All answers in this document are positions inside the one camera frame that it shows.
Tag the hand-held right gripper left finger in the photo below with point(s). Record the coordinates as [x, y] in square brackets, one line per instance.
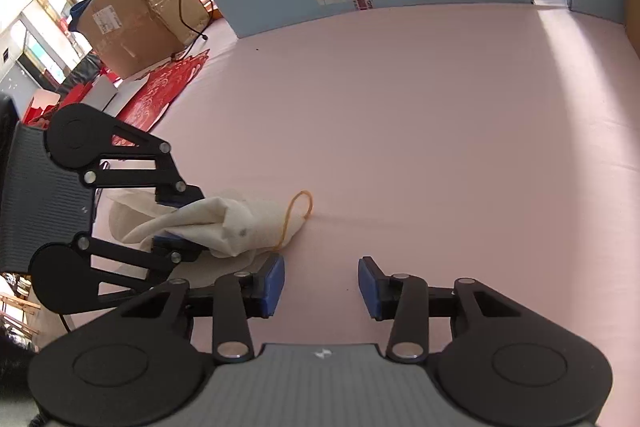
[272, 284]

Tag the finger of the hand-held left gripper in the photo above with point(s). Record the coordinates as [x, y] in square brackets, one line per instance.
[181, 193]
[170, 239]

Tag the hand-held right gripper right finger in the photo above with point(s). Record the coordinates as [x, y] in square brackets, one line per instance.
[369, 287]

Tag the white cloth shopping bag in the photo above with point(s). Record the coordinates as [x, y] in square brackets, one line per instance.
[235, 222]

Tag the yellow rubber band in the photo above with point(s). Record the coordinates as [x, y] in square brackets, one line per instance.
[303, 192]

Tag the red packaging pile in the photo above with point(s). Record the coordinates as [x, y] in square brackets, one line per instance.
[55, 102]

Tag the red paper decoration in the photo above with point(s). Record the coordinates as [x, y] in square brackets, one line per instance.
[160, 87]

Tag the small white box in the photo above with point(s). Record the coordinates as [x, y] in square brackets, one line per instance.
[104, 93]

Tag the taped brown cardboard box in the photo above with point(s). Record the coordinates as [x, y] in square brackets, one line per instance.
[140, 22]

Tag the orange and white box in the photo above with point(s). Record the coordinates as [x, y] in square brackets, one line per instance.
[215, 14]

